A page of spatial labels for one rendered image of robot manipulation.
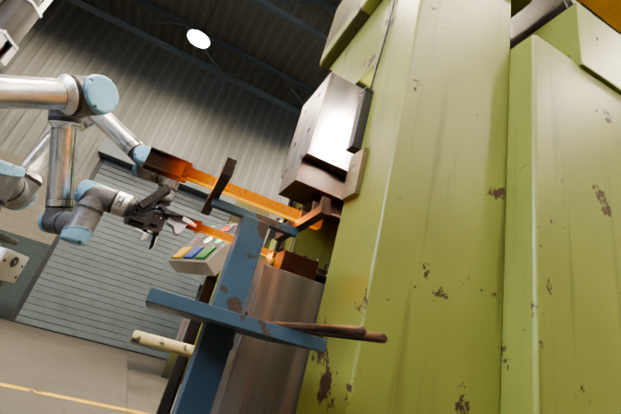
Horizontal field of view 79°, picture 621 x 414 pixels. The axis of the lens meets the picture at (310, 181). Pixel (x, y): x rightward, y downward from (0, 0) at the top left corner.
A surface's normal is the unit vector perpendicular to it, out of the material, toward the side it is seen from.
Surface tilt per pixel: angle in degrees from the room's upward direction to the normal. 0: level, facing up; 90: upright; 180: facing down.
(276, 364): 90
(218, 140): 90
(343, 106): 90
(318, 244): 90
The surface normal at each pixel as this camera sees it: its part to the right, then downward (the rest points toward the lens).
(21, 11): 0.80, -0.07
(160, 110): 0.42, -0.30
